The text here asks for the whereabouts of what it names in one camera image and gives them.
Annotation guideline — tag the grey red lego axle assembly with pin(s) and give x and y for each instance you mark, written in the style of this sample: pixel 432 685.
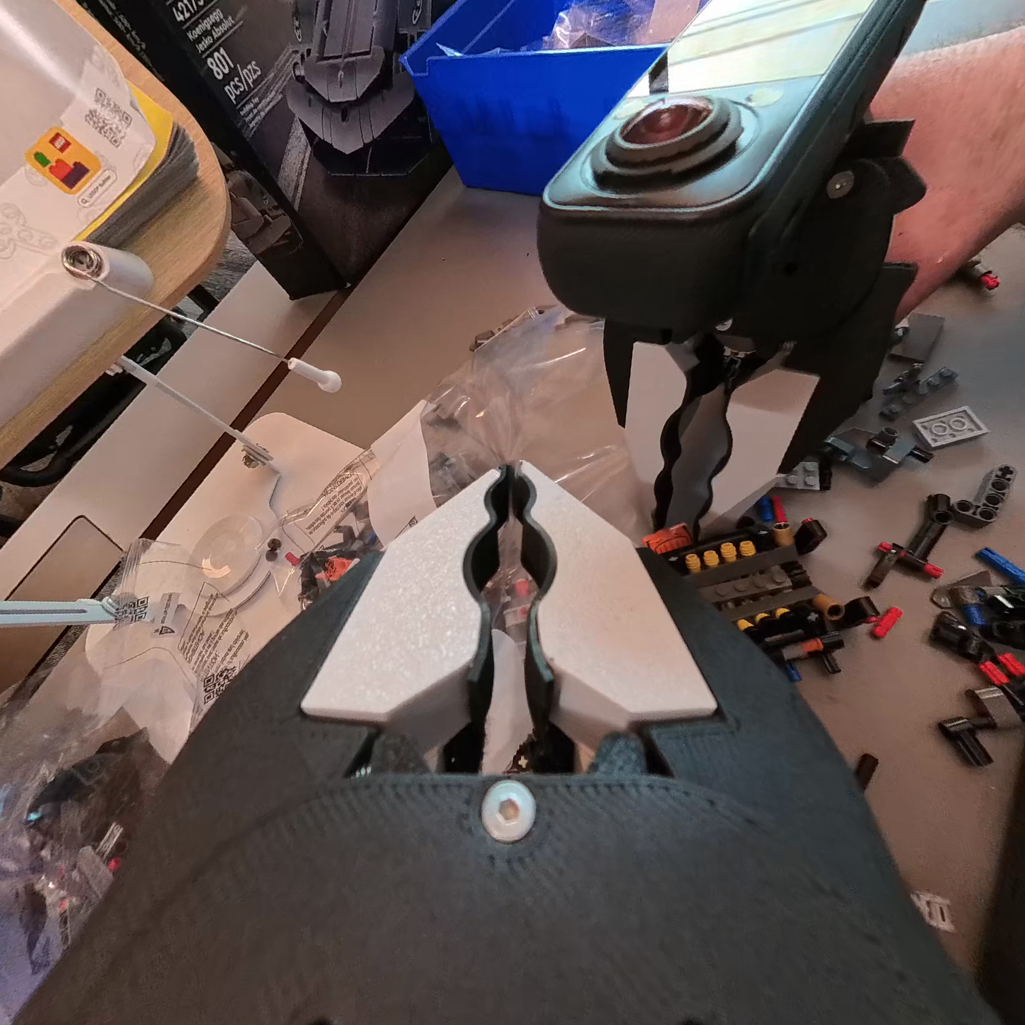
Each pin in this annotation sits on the grey red lego axle assembly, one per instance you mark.
pixel 933 909

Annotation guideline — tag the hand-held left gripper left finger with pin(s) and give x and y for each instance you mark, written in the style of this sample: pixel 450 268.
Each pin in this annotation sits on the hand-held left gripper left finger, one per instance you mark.
pixel 400 640

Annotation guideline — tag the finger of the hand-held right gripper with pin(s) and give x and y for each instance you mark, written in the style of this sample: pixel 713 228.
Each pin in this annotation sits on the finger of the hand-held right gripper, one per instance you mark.
pixel 761 432
pixel 645 400

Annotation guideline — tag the pile of lego pieces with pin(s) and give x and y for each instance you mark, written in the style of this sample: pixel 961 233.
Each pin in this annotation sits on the pile of lego pieces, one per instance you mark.
pixel 981 496

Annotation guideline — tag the clear bags of parts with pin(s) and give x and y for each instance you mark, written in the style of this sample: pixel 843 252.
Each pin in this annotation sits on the clear bags of parts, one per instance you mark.
pixel 404 456

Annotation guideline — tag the person's right forearm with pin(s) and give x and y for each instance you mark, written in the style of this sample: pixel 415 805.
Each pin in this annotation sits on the person's right forearm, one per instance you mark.
pixel 961 160

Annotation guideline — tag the partly built lego engine block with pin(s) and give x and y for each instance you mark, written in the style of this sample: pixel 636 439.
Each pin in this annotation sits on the partly built lego engine block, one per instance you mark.
pixel 753 589

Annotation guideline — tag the blue plastic bin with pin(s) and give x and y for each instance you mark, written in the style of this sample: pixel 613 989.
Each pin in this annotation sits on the blue plastic bin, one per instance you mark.
pixel 496 120

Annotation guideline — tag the black lego set box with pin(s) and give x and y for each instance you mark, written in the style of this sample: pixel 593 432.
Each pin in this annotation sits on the black lego set box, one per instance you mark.
pixel 264 160

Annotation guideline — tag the black curved lego piece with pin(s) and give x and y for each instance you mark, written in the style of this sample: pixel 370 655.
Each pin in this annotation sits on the black curved lego piece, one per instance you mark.
pixel 488 336

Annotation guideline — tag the lego instruction booklet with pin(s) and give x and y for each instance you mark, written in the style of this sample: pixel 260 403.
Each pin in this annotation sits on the lego instruction booklet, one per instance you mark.
pixel 56 120

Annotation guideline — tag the clear bag of dark parts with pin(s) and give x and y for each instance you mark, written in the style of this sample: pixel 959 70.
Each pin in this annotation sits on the clear bag of dark parts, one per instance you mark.
pixel 72 801

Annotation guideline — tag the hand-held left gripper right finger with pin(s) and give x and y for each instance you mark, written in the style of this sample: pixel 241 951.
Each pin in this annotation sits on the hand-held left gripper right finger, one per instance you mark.
pixel 624 640

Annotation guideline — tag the clear bag with warning print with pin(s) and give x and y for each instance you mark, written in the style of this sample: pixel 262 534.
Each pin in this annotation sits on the clear bag with warning print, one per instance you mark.
pixel 200 640

